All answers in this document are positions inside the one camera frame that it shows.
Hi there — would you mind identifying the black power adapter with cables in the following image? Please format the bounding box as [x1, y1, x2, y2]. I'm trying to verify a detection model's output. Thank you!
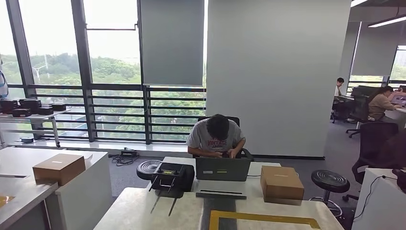
[111, 147, 140, 167]

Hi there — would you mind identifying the thin black cable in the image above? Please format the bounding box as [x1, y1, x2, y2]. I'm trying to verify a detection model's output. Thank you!
[353, 175, 394, 220]

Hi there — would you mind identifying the black controller with antennas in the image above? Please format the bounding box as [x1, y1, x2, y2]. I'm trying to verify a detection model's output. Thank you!
[149, 162, 195, 217]

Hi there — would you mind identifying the grey roller blind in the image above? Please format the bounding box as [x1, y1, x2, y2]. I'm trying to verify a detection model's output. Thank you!
[139, 0, 205, 87]
[351, 21, 406, 77]

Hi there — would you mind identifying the open laptop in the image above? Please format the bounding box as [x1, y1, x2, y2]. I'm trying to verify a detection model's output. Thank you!
[391, 94, 406, 107]

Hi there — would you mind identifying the black round stool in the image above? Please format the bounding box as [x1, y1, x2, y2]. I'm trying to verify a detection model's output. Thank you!
[136, 160, 163, 181]
[309, 170, 350, 218]

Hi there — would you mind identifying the yellow marking tape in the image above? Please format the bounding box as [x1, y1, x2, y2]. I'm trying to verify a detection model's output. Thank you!
[209, 210, 322, 230]

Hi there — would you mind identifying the brown cardboard box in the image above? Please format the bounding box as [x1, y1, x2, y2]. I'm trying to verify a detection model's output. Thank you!
[260, 165, 305, 204]
[33, 154, 86, 187]

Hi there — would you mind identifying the grey metal railing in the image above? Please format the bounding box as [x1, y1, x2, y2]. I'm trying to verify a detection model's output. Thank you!
[6, 83, 207, 143]

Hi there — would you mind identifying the ceiling light strip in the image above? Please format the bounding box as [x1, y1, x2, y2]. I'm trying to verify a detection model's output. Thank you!
[368, 14, 406, 28]

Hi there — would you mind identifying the grey laptop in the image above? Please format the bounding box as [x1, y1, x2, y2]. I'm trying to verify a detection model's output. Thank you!
[195, 157, 252, 182]

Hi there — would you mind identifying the black bag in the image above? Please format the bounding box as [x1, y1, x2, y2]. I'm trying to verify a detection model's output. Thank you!
[392, 169, 406, 194]

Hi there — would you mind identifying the black monitor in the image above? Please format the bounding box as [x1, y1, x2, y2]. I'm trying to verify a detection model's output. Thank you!
[350, 85, 380, 97]

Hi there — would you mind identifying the black flat bar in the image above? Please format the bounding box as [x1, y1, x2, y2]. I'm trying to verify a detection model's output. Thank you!
[195, 190, 248, 200]

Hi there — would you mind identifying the steel workbench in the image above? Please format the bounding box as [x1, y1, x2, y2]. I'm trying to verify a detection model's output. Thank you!
[0, 173, 59, 230]
[93, 187, 345, 230]

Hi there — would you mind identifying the white desk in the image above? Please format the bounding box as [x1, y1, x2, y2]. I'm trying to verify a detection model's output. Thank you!
[0, 147, 113, 230]
[385, 108, 406, 127]
[351, 168, 406, 230]
[146, 156, 282, 199]

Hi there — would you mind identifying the grey metal table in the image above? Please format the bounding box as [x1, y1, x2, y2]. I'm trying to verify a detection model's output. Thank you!
[0, 109, 71, 148]

